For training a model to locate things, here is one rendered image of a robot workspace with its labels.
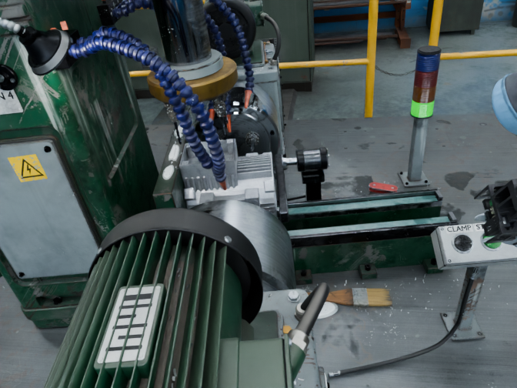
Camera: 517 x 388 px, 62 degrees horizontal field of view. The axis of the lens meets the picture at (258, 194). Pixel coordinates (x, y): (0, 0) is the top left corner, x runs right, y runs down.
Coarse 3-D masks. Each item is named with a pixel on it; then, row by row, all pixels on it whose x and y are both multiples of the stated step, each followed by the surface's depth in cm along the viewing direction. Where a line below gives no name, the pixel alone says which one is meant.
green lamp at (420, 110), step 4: (412, 100) 122; (412, 104) 122; (416, 104) 120; (420, 104) 119; (424, 104) 119; (428, 104) 119; (432, 104) 120; (412, 108) 122; (416, 108) 121; (420, 108) 120; (424, 108) 120; (428, 108) 120; (432, 108) 121; (412, 112) 123; (416, 112) 121; (420, 112) 121; (424, 112) 120; (428, 112) 120; (416, 116) 122; (420, 116) 121; (424, 116) 121; (428, 116) 121
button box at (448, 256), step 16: (464, 224) 77; (480, 224) 76; (432, 240) 80; (448, 240) 76; (480, 240) 75; (448, 256) 75; (464, 256) 75; (480, 256) 74; (496, 256) 74; (512, 256) 74
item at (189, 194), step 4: (264, 152) 103; (268, 152) 103; (268, 180) 93; (272, 180) 93; (264, 184) 93; (268, 184) 93; (272, 184) 93; (188, 188) 94; (192, 188) 94; (264, 188) 93; (268, 188) 93; (272, 188) 93; (184, 192) 94; (188, 192) 94; (192, 192) 94; (268, 192) 95; (184, 196) 94; (188, 196) 94; (192, 196) 94; (276, 200) 111
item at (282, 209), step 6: (276, 156) 113; (276, 162) 111; (282, 162) 111; (276, 168) 109; (282, 168) 108; (276, 174) 106; (282, 174) 106; (282, 180) 104; (282, 186) 102; (282, 192) 100; (282, 198) 98; (282, 204) 96; (282, 210) 94; (288, 210) 94; (282, 216) 94; (288, 216) 94; (282, 222) 95
